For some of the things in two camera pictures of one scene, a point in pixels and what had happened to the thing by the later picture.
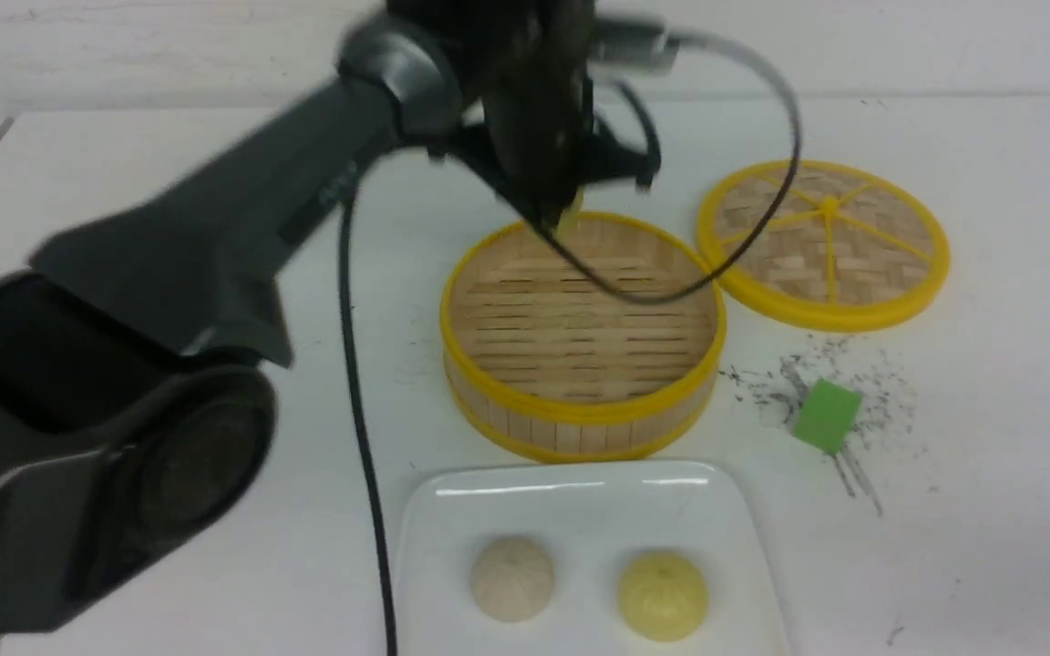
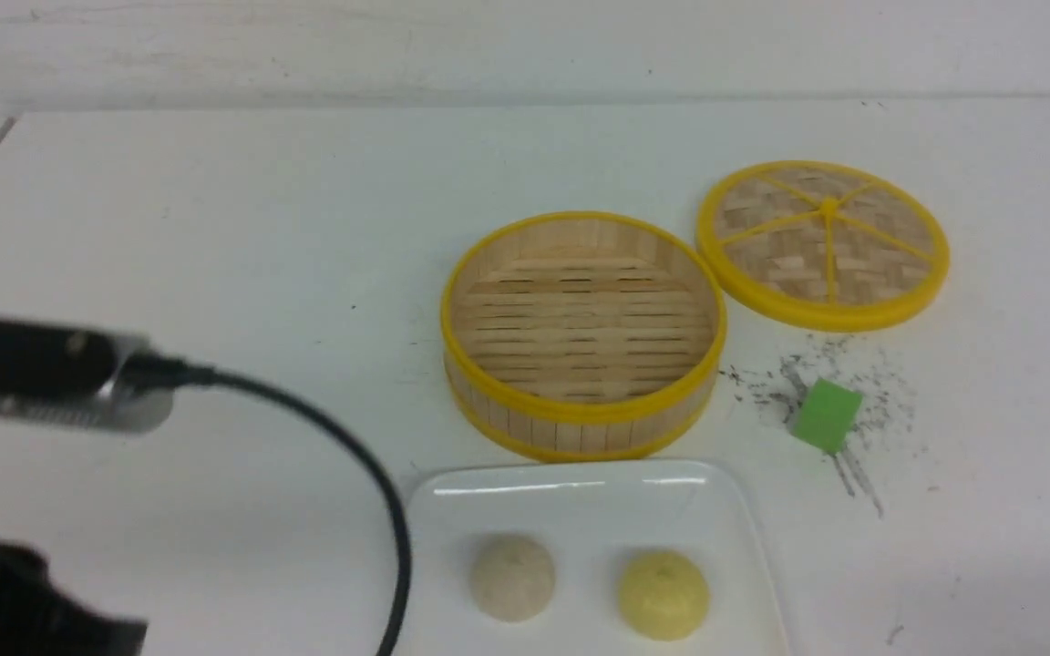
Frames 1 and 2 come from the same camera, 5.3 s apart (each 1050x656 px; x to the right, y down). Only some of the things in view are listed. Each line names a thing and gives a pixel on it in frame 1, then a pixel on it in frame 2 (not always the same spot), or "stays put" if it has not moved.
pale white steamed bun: [512, 579] stays put
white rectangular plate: [593, 520] stays put
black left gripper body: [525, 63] -> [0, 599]
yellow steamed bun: [663, 596] stays put
